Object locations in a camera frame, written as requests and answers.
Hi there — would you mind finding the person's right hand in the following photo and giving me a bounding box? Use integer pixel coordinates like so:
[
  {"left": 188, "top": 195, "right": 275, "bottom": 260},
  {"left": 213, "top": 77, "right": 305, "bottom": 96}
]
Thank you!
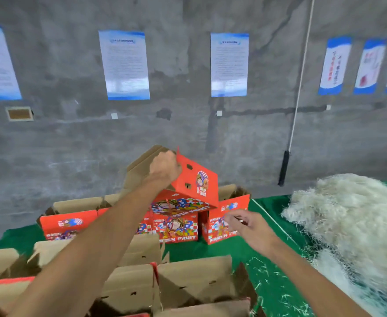
[{"left": 223, "top": 209, "right": 281, "bottom": 256}]

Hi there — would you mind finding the yellow framed wall plate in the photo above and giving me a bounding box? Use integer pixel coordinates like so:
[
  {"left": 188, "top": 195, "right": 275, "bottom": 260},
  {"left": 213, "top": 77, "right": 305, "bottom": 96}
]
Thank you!
[{"left": 5, "top": 106, "right": 34, "bottom": 122}]

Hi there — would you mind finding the white pole with black grip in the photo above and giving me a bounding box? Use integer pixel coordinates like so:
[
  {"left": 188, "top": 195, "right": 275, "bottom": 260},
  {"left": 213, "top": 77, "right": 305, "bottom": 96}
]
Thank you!
[{"left": 277, "top": 0, "right": 317, "bottom": 188}]

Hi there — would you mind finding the person's left hand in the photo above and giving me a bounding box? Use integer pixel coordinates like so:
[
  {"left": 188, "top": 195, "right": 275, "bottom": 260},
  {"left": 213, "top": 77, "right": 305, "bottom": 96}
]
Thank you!
[{"left": 144, "top": 150, "right": 183, "bottom": 189}]

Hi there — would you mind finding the person's left forearm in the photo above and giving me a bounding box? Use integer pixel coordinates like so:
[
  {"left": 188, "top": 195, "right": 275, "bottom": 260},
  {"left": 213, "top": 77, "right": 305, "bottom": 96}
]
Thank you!
[{"left": 9, "top": 175, "right": 172, "bottom": 317}]

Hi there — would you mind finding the person's right forearm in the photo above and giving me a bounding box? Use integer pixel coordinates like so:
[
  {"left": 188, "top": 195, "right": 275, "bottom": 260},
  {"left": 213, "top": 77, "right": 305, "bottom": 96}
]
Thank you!
[{"left": 263, "top": 240, "right": 372, "bottom": 317}]

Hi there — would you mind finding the pile of shredded paper filler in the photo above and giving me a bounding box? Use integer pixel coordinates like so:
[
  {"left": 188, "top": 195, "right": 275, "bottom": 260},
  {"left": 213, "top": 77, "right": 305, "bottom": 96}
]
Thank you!
[{"left": 281, "top": 173, "right": 387, "bottom": 309}]

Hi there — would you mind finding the group of red fruit boxes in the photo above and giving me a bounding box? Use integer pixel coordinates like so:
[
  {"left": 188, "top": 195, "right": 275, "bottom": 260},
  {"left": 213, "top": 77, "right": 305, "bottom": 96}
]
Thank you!
[{"left": 37, "top": 183, "right": 252, "bottom": 246}]

